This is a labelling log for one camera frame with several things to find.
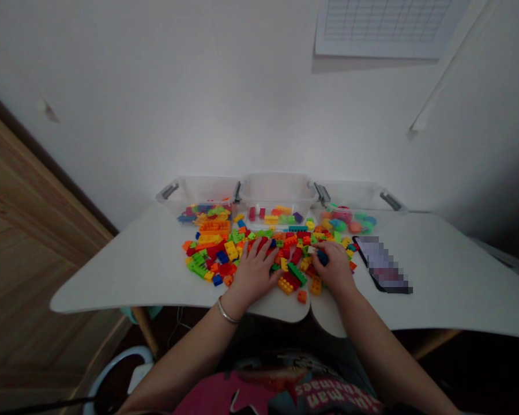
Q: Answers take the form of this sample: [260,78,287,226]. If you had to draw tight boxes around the person's body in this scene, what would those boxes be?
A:
[179,348,388,415]

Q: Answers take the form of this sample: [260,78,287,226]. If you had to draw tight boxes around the group of loose large bricks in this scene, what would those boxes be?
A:
[247,204,309,227]

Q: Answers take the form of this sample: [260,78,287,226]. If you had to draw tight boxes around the black cable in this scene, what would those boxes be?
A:
[0,394,113,415]

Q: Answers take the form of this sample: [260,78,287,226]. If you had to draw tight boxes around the black smartphone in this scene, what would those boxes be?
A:
[351,235,412,296]

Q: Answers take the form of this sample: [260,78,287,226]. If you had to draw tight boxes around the white round stool blue rim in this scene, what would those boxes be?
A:
[85,345,156,415]

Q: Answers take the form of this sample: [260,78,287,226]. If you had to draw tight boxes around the person's right hand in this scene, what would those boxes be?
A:
[310,240,359,300]

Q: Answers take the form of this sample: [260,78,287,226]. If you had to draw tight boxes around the thin white cable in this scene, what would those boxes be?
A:
[171,305,192,346]

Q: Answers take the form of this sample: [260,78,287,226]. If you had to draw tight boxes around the pile of colourful building bricks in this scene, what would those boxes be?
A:
[181,213,360,305]

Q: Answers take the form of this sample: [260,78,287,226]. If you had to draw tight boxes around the white wall cable conduit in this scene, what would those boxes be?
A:
[408,0,505,133]

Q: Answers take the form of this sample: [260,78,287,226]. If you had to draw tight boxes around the heap of round pastel pieces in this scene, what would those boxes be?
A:
[319,203,378,233]

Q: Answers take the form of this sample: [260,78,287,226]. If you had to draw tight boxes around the clear plastic bin grey handles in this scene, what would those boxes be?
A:
[155,175,242,228]
[313,179,408,237]
[236,172,321,231]

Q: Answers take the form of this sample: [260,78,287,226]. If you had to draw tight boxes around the wooden table leg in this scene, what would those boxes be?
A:
[131,305,161,360]
[409,330,464,362]

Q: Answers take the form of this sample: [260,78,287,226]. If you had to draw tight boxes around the wooden door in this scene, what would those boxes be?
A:
[0,82,133,405]

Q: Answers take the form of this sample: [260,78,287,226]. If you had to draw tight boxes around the heap of small mixed bricks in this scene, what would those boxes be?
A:
[176,199,234,227]

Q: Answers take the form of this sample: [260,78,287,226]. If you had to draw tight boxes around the person's left hand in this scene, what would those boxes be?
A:
[226,236,284,304]

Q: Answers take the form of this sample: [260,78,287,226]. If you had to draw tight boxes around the white grid wall chart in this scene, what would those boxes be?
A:
[314,0,454,61]

